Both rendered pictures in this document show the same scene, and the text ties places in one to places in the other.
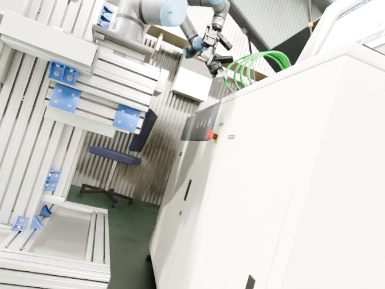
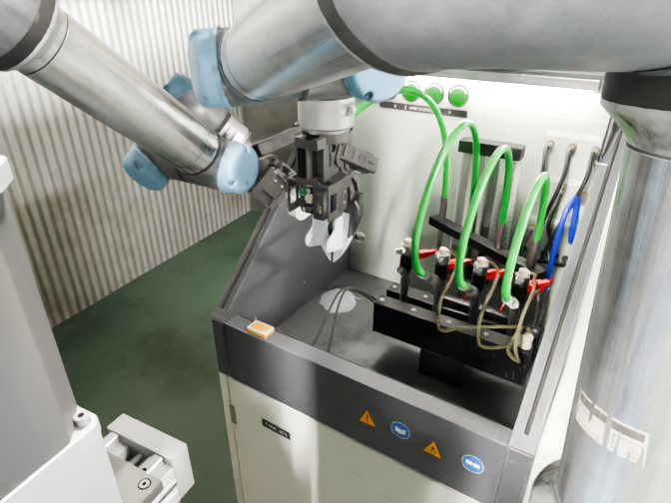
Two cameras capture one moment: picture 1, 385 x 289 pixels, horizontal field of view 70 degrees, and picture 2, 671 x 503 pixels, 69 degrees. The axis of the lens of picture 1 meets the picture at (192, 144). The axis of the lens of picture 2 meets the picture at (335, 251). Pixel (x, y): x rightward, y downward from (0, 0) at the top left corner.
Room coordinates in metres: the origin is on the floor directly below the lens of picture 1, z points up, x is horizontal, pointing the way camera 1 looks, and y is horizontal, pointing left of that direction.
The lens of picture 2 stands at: (1.01, 0.53, 1.59)
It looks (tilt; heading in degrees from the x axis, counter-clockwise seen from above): 28 degrees down; 315
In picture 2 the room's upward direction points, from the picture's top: straight up
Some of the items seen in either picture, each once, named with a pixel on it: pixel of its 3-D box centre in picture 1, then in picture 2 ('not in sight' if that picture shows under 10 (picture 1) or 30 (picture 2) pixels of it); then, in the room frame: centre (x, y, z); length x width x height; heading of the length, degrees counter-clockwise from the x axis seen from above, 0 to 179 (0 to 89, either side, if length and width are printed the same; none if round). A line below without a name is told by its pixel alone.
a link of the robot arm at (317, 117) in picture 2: (217, 23); (329, 113); (1.48, 0.06, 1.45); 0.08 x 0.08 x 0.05
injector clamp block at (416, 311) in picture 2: not in sight; (450, 341); (1.44, -0.27, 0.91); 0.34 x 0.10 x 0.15; 12
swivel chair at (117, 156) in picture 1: (120, 151); not in sight; (2.99, 0.73, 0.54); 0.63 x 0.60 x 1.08; 108
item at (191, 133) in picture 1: (199, 127); (348, 398); (1.50, -0.01, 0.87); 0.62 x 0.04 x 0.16; 12
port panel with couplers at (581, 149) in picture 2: not in sight; (559, 190); (1.38, -0.55, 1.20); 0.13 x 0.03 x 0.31; 12
